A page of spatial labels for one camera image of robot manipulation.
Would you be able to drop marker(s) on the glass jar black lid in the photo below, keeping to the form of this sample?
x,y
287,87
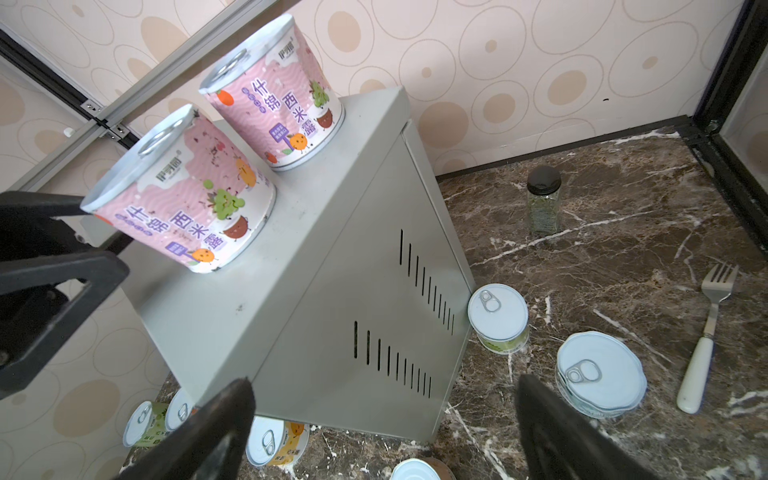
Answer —
x,y
543,185

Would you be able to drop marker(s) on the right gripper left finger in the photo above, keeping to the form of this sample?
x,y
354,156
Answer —
x,y
209,445

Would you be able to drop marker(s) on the teal flat can right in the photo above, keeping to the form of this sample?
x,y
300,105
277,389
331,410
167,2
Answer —
x,y
599,376

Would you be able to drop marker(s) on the teal label can left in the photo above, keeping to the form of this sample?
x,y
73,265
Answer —
x,y
146,426

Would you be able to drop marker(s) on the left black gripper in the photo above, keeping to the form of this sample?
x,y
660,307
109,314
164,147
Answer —
x,y
50,281

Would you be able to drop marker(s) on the white handle fork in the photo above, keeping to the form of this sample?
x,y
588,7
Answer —
x,y
717,286

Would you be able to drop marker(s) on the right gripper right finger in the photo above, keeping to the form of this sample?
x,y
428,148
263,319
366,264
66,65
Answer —
x,y
559,444

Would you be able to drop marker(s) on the grey metal cabinet box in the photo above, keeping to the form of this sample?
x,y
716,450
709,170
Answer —
x,y
348,310

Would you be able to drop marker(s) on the orange pink label can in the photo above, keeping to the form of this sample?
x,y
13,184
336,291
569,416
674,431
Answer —
x,y
180,408

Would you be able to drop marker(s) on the yellow label can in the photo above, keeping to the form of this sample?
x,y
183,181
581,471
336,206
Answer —
x,y
274,442

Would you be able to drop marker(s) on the green label can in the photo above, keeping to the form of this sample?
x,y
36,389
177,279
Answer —
x,y
499,316

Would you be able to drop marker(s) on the brown orange label can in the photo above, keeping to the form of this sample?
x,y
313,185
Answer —
x,y
422,469

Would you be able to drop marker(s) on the horizontal aluminium rail back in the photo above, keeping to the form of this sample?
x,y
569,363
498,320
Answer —
x,y
82,81

